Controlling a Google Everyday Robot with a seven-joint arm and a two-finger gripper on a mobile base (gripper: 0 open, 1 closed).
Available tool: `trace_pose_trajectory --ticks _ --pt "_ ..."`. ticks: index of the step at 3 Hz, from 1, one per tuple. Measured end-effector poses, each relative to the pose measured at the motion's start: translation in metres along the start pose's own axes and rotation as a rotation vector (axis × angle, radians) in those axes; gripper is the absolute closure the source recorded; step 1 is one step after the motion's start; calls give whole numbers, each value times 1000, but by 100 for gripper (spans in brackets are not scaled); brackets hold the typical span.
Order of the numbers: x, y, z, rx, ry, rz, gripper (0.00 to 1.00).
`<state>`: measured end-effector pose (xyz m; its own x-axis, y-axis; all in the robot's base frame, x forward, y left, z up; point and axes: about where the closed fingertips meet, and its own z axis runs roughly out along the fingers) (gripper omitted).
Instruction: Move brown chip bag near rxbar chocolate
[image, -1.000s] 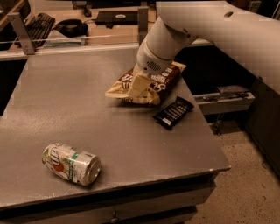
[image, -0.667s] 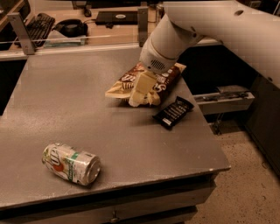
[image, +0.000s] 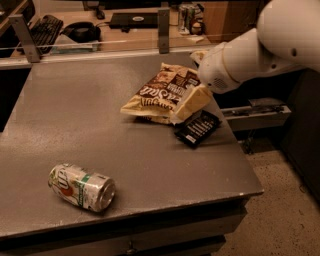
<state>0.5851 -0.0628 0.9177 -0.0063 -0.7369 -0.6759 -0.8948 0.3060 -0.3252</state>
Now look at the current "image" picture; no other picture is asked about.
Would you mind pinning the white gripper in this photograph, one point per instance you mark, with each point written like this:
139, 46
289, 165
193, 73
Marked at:
212, 70

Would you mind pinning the brown sea salt chip bag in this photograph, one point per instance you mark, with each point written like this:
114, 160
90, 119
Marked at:
157, 99

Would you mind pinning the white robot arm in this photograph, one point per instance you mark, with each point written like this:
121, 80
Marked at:
286, 38

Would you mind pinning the black rxbar chocolate bar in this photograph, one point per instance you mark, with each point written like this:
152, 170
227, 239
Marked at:
198, 129

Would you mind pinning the drink cans on desk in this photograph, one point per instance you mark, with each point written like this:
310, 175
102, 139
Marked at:
190, 19

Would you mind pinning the brown cardboard box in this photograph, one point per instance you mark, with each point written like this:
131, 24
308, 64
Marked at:
226, 20

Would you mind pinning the black laptop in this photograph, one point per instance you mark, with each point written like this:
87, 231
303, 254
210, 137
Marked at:
134, 20

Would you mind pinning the black headphones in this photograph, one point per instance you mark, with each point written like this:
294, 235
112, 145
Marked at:
82, 32

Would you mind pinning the silver 7up soda can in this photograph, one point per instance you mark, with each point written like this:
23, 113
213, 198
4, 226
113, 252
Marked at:
76, 185

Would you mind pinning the black keyboard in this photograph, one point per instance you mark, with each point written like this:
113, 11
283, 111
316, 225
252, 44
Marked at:
45, 32

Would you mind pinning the grey metal rail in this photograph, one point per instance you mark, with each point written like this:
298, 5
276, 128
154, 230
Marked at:
258, 114

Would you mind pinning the grey middle metal bracket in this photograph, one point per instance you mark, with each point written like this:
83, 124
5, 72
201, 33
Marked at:
163, 30

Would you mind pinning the grey metal bracket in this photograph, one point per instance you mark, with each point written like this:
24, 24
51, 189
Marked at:
163, 30
23, 33

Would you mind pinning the grey left metal bracket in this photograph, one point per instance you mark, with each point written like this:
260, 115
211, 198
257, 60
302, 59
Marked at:
23, 33

